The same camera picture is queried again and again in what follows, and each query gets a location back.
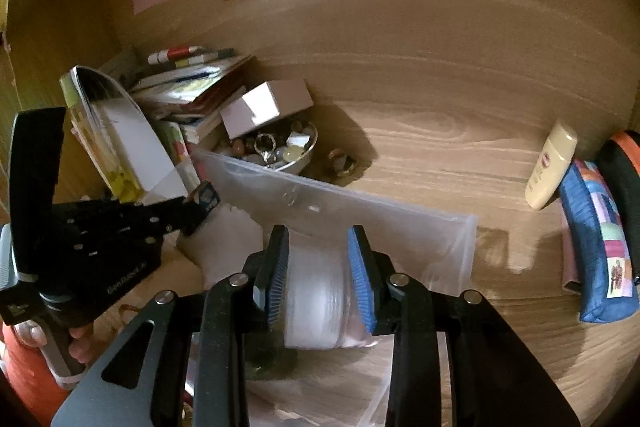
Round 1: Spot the white round jar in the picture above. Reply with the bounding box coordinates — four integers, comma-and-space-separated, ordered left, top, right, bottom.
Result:
284, 231, 375, 350

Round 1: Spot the black orange round case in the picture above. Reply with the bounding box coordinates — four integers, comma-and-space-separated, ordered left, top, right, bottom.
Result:
596, 129, 640, 285

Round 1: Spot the metal bowl of trinkets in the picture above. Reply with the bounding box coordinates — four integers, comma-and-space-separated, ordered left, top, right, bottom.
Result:
214, 118, 319, 174

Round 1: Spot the person's left hand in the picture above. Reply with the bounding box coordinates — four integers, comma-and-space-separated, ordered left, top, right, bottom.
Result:
12, 319, 97, 365

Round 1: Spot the white paper folder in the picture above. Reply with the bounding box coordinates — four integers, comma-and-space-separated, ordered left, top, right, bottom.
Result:
75, 66, 186, 202

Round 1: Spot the stack of books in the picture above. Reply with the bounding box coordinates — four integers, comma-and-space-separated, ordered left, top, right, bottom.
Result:
127, 43, 252, 158

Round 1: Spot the small white cardboard box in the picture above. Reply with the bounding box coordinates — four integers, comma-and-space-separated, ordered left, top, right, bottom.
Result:
220, 80, 314, 140

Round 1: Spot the clear plastic storage box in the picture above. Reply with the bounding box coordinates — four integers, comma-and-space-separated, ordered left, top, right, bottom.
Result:
178, 153, 476, 426

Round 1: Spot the ring on table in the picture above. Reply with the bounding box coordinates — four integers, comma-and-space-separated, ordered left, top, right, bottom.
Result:
326, 147, 359, 179

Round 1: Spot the blue patchwork pencil case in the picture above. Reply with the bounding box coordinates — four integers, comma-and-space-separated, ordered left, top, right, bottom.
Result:
559, 159, 639, 324

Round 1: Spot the cream lotion bottle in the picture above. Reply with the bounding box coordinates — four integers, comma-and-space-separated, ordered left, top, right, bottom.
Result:
525, 120, 578, 210

